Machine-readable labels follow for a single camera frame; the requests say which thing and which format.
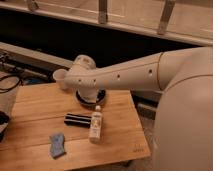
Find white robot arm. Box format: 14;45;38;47
65;47;213;171

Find black round bowl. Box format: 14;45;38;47
76;90;106;106

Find black striped rectangular block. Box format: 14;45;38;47
64;114;91;127

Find white plastic cup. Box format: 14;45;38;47
53;69;68;90

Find white squeeze bottle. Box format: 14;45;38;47
89;105;102;143

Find blue sponge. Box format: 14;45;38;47
50;133;65;159

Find black object at left edge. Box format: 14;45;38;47
0;111;10;142

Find black cable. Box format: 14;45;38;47
0;73;24;94

